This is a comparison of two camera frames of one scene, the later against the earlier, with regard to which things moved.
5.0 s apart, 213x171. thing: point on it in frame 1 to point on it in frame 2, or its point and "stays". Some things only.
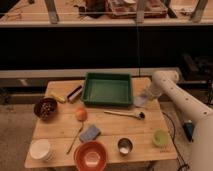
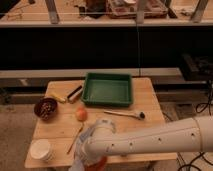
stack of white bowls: (41, 149) stays
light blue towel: (140, 100) to (87, 136)
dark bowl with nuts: (45, 108) stays
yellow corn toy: (58, 97) stays
